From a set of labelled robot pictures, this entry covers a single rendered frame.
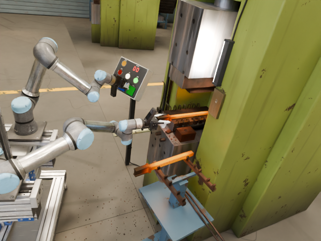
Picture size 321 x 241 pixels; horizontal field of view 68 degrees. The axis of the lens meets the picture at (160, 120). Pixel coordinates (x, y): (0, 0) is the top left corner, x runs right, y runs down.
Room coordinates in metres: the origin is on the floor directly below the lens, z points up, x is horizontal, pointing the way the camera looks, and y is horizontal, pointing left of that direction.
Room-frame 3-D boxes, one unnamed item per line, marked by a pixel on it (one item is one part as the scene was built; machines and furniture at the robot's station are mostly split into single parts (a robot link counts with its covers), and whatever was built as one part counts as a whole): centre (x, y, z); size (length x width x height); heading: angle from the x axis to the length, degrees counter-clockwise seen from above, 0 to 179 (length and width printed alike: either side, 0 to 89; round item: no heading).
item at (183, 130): (1.39, -0.19, 0.95); 0.12 x 0.09 x 0.07; 120
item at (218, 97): (1.30, -0.32, 1.27); 0.09 x 0.02 x 0.17; 30
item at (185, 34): (1.58, -0.26, 1.56); 0.42 x 0.39 x 0.40; 120
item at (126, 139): (1.34, 0.23, 0.88); 0.11 x 0.08 x 0.11; 51
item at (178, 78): (1.62, -0.24, 1.32); 0.42 x 0.20 x 0.10; 120
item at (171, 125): (1.62, -0.24, 0.96); 0.42 x 0.20 x 0.09; 120
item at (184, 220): (0.97, -0.18, 0.70); 0.40 x 0.30 x 0.02; 37
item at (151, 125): (1.41, 0.08, 0.97); 0.12 x 0.08 x 0.09; 119
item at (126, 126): (1.33, 0.22, 0.97); 0.11 x 0.08 x 0.09; 119
